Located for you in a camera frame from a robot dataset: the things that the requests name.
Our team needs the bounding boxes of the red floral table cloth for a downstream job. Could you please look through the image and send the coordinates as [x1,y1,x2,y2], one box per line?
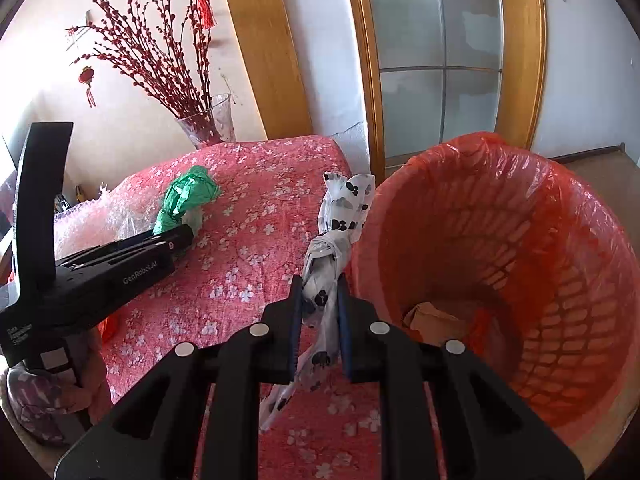
[101,136,381,479]

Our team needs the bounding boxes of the green plastic bag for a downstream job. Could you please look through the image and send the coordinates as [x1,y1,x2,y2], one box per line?
[153,165,220,235]

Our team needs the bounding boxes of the left hand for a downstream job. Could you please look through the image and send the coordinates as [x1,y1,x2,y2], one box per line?
[6,328,113,446]

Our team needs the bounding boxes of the orange lined trash basket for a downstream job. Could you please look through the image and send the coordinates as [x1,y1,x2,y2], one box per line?
[352,132,639,442]

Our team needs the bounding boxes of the wooden glass door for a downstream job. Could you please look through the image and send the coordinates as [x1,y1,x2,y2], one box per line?
[350,0,547,181]

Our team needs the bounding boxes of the clear plastic bag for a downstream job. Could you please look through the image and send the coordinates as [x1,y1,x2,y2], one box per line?
[53,184,160,260]

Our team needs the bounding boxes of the red berry branches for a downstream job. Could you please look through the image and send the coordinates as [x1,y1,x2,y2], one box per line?
[66,0,213,119]

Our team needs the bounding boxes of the red lantern ornament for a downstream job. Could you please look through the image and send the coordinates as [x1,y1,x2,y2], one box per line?
[78,66,96,108]

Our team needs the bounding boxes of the glass vase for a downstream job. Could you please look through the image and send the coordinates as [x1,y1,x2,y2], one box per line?
[177,93,236,150]

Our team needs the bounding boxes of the white black-patterned plastic bag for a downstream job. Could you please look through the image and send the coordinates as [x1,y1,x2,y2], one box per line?
[259,171,375,431]

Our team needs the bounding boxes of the brown paper trash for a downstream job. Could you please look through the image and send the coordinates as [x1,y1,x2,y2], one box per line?
[402,300,477,346]

